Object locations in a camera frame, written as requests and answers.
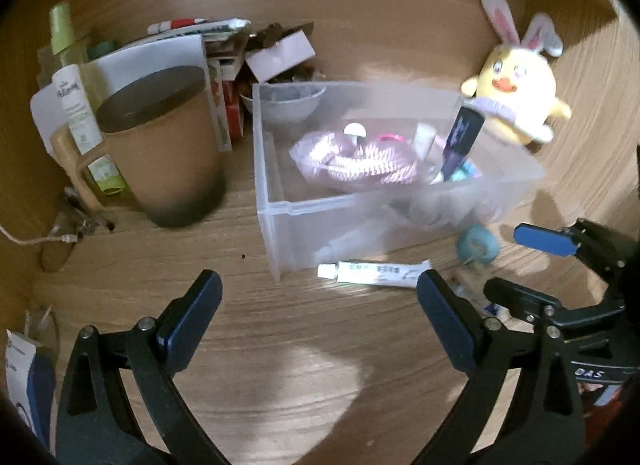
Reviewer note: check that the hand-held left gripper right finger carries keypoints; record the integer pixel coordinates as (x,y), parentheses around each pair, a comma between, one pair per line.
(445,320)

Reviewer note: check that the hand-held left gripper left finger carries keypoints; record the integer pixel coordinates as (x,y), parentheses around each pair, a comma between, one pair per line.
(192,320)

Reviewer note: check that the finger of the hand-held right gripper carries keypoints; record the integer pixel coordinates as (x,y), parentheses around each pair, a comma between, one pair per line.
(542,240)
(515,295)

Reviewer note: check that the white ointment tube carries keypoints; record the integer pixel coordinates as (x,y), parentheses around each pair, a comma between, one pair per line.
(375,272)

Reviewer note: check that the black and purple tube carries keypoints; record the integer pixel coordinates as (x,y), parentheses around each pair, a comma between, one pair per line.
(462,135)

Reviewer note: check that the clear plastic box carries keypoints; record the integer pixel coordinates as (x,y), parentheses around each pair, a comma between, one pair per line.
(285,225)

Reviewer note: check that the small white bottle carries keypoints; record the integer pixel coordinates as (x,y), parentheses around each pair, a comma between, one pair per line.
(425,137)

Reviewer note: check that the pink round compact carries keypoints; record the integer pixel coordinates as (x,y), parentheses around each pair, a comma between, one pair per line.
(390,137)

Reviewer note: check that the blue tape roll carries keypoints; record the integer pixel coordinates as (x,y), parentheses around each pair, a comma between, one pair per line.
(462,240)

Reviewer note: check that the dark framed glasses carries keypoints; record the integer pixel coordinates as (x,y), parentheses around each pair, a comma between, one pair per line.
(80,210)

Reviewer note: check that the yellow chick plush toy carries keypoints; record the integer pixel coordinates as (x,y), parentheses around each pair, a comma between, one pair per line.
(520,80)

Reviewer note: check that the brown mug with dark lid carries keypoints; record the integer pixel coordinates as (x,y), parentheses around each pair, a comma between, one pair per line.
(165,155)

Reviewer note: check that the white and blue carton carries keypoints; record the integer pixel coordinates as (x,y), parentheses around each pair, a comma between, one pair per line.
(20,360)

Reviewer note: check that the grey bowl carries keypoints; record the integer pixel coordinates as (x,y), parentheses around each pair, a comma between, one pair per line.
(287,107)

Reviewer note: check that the white tube with green print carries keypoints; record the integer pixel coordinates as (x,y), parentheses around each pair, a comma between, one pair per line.
(75,105)

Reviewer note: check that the white paper sheet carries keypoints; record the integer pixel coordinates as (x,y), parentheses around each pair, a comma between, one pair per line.
(165,52)

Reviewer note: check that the pale pink box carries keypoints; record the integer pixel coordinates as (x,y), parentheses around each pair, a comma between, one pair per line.
(277,57)

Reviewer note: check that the red and white marker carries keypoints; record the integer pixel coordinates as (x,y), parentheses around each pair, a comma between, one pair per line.
(175,24)

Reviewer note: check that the white green lotion tube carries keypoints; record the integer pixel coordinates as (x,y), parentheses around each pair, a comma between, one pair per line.
(62,30)

